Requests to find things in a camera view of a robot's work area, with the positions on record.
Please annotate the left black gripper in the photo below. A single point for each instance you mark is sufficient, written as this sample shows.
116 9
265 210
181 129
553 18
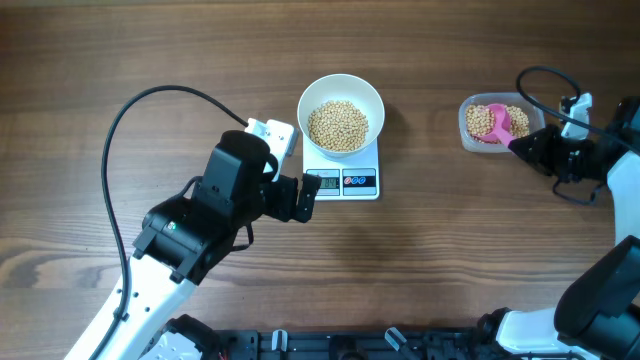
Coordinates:
285 209

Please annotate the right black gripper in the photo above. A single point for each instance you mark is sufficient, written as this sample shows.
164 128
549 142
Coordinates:
541 155

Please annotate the pink plastic scoop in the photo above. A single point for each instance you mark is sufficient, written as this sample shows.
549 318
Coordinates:
500 132

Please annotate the white bowl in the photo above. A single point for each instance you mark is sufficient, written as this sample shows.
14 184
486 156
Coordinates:
343 87

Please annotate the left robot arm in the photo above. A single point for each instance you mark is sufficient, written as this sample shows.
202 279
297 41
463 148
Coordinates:
183 238

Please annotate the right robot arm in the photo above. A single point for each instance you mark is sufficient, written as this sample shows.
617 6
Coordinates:
596 317

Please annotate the white digital kitchen scale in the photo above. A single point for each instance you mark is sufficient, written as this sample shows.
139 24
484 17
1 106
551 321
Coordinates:
352 178

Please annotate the soybeans in bowl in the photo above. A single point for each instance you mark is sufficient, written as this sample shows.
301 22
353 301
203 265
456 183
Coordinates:
338 125

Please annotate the clear plastic container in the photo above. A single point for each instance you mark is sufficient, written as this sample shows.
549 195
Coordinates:
535 117

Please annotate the soybeans in container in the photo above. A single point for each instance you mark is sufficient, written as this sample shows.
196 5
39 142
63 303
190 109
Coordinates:
480 120

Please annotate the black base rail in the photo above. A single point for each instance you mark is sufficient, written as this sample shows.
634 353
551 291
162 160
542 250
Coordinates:
187 338

